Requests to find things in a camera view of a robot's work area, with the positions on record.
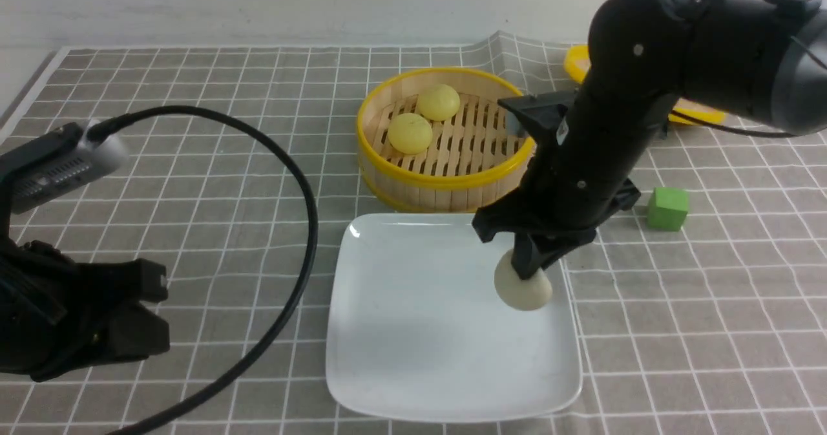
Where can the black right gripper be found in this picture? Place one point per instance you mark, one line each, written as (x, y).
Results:
(543, 212)

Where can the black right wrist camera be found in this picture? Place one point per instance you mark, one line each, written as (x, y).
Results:
(536, 115)

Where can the green cube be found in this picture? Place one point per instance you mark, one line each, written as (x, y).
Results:
(667, 209)

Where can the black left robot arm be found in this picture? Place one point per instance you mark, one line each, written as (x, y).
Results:
(59, 315)

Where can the yellow rimmed bamboo steamer basket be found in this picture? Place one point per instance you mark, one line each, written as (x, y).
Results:
(471, 161)

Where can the white square plate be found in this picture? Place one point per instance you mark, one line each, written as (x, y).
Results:
(417, 332)

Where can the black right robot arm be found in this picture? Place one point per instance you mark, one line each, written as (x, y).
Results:
(761, 60)

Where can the yellow rimmed bamboo steamer lid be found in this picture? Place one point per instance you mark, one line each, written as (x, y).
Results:
(577, 63)

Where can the yellow steamed bun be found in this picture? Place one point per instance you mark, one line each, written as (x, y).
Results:
(409, 133)
(438, 103)

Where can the beige steamed bun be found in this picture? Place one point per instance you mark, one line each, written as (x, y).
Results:
(521, 294)

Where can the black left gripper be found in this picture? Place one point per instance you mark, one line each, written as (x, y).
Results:
(107, 322)

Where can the grey checked tablecloth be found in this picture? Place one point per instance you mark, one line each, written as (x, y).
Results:
(717, 329)

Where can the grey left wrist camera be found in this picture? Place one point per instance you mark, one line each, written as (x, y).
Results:
(56, 163)

